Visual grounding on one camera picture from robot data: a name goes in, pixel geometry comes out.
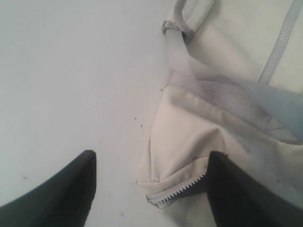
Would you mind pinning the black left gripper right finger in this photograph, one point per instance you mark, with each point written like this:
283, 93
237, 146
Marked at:
237, 200

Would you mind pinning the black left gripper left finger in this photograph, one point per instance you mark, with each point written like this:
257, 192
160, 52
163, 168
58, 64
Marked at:
62, 201

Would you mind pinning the white canvas duffel bag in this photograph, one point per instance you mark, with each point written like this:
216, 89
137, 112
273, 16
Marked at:
236, 87

